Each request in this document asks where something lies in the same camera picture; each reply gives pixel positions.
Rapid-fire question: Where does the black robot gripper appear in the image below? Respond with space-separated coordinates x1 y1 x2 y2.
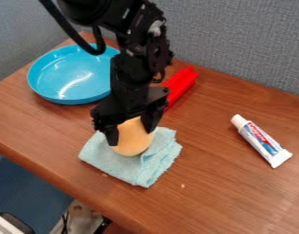
91 54 170 146

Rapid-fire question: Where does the yellow orange ball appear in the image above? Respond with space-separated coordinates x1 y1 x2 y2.
111 117 154 157

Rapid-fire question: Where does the blue plate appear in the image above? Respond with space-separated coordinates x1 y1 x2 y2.
27 45 121 105

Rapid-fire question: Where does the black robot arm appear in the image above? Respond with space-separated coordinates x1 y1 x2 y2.
58 0 174 146

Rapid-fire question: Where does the light blue folded cloth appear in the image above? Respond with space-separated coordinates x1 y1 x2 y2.
79 127 182 188

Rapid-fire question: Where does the red plastic block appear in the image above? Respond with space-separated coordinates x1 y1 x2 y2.
163 66 198 111

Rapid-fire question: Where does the beige bag under table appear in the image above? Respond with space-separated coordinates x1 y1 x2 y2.
50 200 111 234

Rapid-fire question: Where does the white toothpaste tube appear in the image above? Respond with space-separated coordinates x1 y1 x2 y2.
231 114 293 168

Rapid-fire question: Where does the white object bottom left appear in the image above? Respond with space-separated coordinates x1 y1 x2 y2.
0 216 24 234

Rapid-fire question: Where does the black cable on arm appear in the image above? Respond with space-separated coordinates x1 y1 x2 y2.
38 0 107 57

